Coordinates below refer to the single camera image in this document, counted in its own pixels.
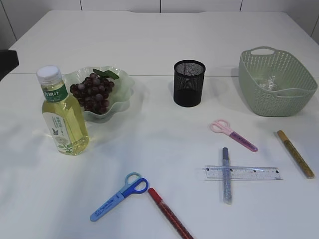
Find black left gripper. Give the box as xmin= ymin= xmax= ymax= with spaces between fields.
xmin=0 ymin=50 xmax=19 ymax=81

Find yellow tea bottle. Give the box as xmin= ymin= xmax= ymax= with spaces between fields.
xmin=36 ymin=65 xmax=89 ymax=155

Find purple artificial grape bunch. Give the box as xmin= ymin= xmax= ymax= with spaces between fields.
xmin=70 ymin=69 xmax=119 ymax=115

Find pink scissors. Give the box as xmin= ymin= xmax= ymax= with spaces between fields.
xmin=209 ymin=119 xmax=258 ymax=152

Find clear plastic sheet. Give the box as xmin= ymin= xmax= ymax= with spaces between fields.
xmin=258 ymin=76 xmax=279 ymax=91

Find green wavy glass plate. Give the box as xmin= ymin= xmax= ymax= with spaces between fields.
xmin=63 ymin=66 xmax=135 ymax=121

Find black mesh pen holder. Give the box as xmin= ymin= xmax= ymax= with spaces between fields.
xmin=173 ymin=59 xmax=206 ymax=108

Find clear plastic ruler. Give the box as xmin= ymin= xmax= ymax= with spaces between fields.
xmin=203 ymin=166 xmax=282 ymax=181

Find red glitter pen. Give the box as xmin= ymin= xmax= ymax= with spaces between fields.
xmin=148 ymin=188 xmax=194 ymax=239

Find silver glitter pen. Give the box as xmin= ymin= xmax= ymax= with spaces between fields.
xmin=222 ymin=147 xmax=232 ymax=205

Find green woven plastic basket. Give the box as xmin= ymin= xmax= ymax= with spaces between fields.
xmin=239 ymin=46 xmax=318 ymax=117

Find gold glitter pen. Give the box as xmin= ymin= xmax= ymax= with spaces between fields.
xmin=277 ymin=130 xmax=315 ymax=179

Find blue scissors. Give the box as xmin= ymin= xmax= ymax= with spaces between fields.
xmin=90 ymin=172 xmax=149 ymax=222

